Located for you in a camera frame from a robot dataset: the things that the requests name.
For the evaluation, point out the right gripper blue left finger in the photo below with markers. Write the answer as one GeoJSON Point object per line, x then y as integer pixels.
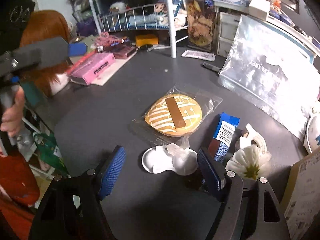
{"type": "Point", "coordinates": [109, 171]}

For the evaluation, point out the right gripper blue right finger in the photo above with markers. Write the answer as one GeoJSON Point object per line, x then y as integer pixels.
{"type": "Point", "coordinates": [213, 173]}

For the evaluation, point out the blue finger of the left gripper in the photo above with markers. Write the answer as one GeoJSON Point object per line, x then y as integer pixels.
{"type": "Point", "coordinates": [77, 49]}

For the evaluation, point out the blue snack bar packet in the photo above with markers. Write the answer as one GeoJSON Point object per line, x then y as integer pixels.
{"type": "Point", "coordinates": [223, 136]}

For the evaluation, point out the white plastic spoon tray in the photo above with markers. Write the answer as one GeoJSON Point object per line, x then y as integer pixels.
{"type": "Point", "coordinates": [182, 161]}

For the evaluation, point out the white flower hair clip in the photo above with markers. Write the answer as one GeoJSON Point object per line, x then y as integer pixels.
{"type": "Point", "coordinates": [252, 159]}

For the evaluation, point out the gold round badge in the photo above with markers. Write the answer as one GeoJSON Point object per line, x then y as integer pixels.
{"type": "Point", "coordinates": [175, 116]}

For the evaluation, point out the brown cardboard box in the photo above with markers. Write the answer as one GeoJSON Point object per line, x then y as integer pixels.
{"type": "Point", "coordinates": [300, 202]}

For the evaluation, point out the person's left hand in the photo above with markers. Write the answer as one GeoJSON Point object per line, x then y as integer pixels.
{"type": "Point", "coordinates": [12, 117]}

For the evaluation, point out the pink leopard box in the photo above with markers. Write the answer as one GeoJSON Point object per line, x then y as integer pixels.
{"type": "Point", "coordinates": [88, 69]}

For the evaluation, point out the orange wig hair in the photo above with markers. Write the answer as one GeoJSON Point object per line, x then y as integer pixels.
{"type": "Point", "coordinates": [47, 32]}

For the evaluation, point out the yellow small box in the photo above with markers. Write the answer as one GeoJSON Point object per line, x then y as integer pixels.
{"type": "Point", "coordinates": [146, 39]}

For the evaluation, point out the white round plate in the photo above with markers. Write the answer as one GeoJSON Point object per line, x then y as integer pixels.
{"type": "Point", "coordinates": [311, 139]}

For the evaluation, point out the clear holographic plastic bag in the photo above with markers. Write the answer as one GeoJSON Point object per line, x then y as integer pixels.
{"type": "Point", "coordinates": [273, 72]}

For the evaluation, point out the anime acrylic stand panel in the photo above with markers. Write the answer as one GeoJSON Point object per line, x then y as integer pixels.
{"type": "Point", "coordinates": [200, 20]}

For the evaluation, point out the white mini drawer cabinet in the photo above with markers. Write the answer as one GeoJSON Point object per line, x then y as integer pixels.
{"type": "Point", "coordinates": [228, 25]}

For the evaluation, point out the white wire shelf rack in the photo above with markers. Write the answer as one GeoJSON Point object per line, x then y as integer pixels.
{"type": "Point", "coordinates": [114, 16]}

